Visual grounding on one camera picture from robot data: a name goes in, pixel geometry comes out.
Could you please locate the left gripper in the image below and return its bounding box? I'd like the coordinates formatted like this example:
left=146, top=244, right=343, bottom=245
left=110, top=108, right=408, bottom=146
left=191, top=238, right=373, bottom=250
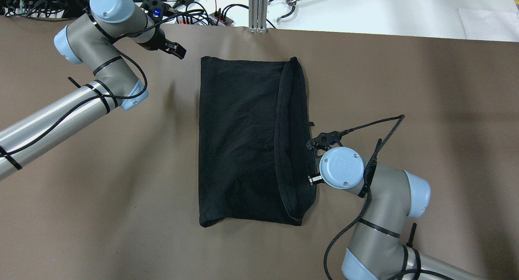
left=140, top=27, right=187, bottom=60

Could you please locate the black graphic t-shirt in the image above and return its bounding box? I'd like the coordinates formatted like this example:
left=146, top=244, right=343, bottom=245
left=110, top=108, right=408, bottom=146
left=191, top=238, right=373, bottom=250
left=198, top=56, right=316, bottom=228

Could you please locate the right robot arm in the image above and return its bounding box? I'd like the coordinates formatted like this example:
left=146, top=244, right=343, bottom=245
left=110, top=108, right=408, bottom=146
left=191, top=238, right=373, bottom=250
left=342, top=164, right=479, bottom=280

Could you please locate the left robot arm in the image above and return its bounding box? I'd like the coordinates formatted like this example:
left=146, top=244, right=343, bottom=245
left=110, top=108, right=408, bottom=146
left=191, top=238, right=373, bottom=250
left=1, top=0, right=187, bottom=180

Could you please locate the red black USB hub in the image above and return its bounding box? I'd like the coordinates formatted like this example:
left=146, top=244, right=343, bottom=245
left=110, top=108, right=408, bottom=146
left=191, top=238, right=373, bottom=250
left=174, top=10, right=235, bottom=27

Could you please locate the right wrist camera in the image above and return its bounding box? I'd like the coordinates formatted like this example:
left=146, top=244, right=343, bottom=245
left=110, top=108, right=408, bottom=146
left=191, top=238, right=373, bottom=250
left=306, top=131, right=345, bottom=151

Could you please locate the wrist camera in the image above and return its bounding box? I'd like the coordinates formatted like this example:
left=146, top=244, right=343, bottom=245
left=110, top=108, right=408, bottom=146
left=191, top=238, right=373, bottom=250
left=306, top=131, right=345, bottom=151
left=140, top=0, right=178, bottom=23

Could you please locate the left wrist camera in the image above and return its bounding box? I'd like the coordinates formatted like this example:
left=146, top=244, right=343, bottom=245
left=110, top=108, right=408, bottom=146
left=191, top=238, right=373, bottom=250
left=140, top=0, right=178, bottom=23

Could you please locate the aluminium frame post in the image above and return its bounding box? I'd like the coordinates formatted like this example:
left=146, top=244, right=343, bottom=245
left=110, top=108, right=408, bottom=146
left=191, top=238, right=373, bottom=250
left=248, top=0, right=268, bottom=34

